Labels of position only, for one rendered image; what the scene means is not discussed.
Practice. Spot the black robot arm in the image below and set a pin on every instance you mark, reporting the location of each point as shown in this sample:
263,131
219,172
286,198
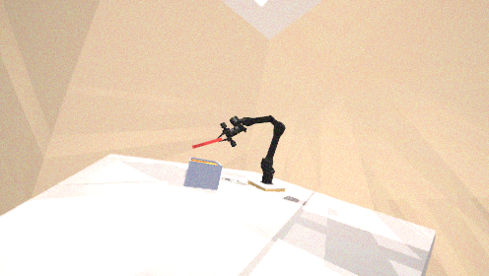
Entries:
278,130

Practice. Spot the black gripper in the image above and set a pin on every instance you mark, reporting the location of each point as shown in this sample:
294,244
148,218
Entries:
231,133

